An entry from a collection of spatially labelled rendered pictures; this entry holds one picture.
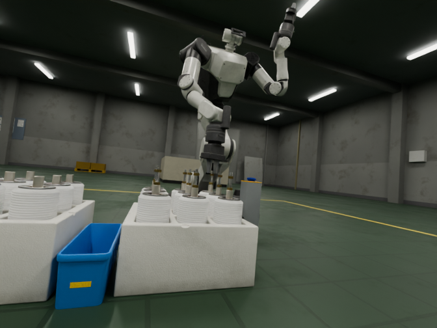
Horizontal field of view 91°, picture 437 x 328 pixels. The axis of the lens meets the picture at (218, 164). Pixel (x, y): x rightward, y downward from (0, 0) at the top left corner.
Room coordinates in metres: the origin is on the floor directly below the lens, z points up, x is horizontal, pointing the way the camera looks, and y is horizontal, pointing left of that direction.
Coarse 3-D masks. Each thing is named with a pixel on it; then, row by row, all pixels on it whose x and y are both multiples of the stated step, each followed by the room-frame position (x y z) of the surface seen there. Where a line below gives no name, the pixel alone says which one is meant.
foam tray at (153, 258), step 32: (128, 224) 0.56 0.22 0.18; (160, 224) 0.59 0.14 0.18; (192, 224) 0.62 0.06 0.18; (128, 256) 0.56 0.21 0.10; (160, 256) 0.58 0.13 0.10; (192, 256) 0.61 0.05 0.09; (224, 256) 0.63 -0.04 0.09; (128, 288) 0.56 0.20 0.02; (160, 288) 0.58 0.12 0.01; (192, 288) 0.61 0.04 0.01; (224, 288) 0.64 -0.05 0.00
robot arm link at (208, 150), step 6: (210, 132) 0.90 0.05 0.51; (216, 132) 0.90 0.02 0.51; (222, 132) 0.91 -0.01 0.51; (210, 138) 0.90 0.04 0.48; (216, 138) 0.90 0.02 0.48; (222, 138) 0.91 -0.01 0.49; (204, 144) 0.93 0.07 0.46; (210, 144) 0.90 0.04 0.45; (216, 144) 0.91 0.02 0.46; (204, 150) 0.92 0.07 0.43; (210, 150) 0.90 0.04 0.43; (216, 150) 0.92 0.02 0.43; (222, 150) 0.94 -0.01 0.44; (204, 156) 0.89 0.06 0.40; (210, 156) 0.90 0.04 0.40; (216, 156) 0.92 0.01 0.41; (222, 156) 0.94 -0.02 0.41
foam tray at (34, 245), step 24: (0, 216) 0.52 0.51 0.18; (72, 216) 0.62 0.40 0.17; (0, 240) 0.48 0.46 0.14; (24, 240) 0.49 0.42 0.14; (48, 240) 0.51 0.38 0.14; (0, 264) 0.48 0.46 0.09; (24, 264) 0.49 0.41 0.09; (48, 264) 0.51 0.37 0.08; (0, 288) 0.48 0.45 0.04; (24, 288) 0.50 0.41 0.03; (48, 288) 0.51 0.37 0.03
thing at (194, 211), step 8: (184, 200) 0.64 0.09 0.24; (192, 200) 0.63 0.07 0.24; (200, 200) 0.64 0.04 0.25; (208, 200) 0.67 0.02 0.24; (184, 208) 0.64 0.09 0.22; (192, 208) 0.63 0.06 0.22; (200, 208) 0.64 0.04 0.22; (184, 216) 0.64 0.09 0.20; (192, 216) 0.63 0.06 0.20; (200, 216) 0.64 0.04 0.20
